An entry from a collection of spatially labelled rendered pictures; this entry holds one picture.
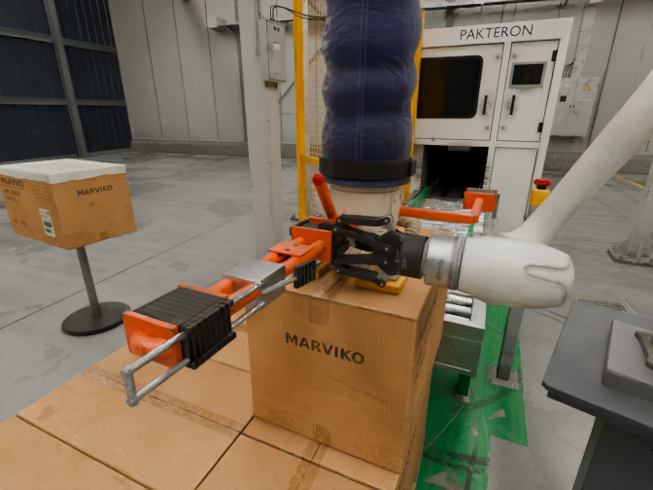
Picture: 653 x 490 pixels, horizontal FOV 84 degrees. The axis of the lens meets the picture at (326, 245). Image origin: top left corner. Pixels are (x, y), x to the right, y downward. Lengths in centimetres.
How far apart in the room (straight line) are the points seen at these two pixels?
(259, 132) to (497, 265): 190
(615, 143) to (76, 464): 126
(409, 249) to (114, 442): 88
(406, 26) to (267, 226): 177
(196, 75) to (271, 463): 1214
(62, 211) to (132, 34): 1218
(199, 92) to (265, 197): 1040
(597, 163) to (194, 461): 102
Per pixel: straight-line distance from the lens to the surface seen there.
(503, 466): 182
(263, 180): 234
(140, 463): 108
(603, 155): 74
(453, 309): 162
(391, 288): 78
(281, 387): 96
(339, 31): 84
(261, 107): 229
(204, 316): 40
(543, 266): 60
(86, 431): 122
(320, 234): 66
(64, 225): 233
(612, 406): 100
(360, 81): 81
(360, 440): 95
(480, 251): 59
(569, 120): 1000
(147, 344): 41
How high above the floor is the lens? 132
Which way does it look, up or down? 20 degrees down
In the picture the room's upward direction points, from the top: straight up
